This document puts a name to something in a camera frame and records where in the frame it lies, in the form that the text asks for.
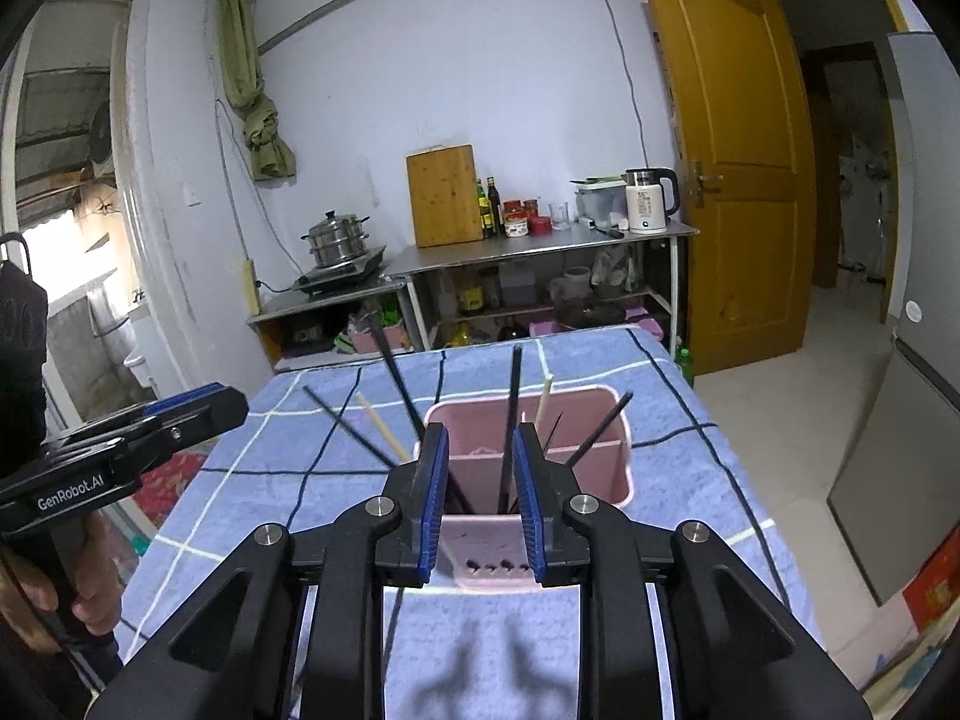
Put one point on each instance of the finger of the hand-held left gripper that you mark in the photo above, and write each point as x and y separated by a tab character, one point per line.
202	424
180	397

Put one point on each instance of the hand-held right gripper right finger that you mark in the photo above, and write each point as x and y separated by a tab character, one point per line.
529	517

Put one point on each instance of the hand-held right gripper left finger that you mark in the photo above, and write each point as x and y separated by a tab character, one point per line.
431	510

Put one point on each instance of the pink plastic utensil holder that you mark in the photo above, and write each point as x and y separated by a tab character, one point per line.
600	480

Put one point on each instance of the thin black chopstick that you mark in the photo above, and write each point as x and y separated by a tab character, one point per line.
555	431

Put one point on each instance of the wooden chopstick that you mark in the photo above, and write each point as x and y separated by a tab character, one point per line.
382	427
543	399

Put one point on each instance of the person's left hand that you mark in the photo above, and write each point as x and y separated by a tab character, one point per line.
94	577

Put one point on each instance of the beige power strip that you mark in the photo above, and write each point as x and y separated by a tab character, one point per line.
250	289

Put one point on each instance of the small steel kitchen table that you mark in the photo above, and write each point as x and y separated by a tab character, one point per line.
300	307

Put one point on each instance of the blue plaid blanket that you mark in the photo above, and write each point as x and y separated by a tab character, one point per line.
675	465

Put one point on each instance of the pink storage basket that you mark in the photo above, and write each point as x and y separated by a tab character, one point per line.
379	339

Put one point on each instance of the black induction cooker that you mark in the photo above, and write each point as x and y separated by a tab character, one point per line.
352	275

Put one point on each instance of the black wok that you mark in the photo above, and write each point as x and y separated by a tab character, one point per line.
592	313

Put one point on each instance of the amber oil bottle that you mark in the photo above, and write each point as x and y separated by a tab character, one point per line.
470	296

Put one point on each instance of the green plastic bottle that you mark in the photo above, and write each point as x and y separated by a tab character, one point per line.
684	364

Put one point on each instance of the steel steamer pot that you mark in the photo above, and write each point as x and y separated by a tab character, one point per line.
337	244

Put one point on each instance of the grey plastic canister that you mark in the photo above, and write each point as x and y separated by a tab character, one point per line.
517	286

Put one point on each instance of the large steel kitchen table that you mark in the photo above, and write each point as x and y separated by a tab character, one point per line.
525	247

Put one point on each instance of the green curtain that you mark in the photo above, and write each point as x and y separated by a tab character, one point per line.
262	135

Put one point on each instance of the white tub with red label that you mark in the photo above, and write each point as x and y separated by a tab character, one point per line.
516	226

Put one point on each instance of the red cup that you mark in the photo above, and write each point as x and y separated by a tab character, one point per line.
540	225

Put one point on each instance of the green glass bottle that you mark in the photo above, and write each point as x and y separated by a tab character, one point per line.
482	214

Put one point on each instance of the clear drinking glass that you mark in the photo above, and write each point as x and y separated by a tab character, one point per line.
560	216

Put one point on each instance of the dark sauce bottle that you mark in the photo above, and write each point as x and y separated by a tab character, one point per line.
495	210

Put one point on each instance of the bamboo cutting board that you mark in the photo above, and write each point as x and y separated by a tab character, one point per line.
442	199

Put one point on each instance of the white plastic container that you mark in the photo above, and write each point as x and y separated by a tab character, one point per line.
600	204

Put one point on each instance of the white electric kettle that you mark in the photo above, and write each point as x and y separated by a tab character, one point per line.
646	206

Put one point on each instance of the yellow wooden door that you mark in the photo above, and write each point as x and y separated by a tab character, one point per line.
742	240

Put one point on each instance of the grey refrigerator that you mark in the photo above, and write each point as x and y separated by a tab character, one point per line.
900	465

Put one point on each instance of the red cardboard box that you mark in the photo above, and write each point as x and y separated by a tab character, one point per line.
934	600

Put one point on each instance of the white wall socket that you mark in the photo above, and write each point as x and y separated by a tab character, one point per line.
191	195

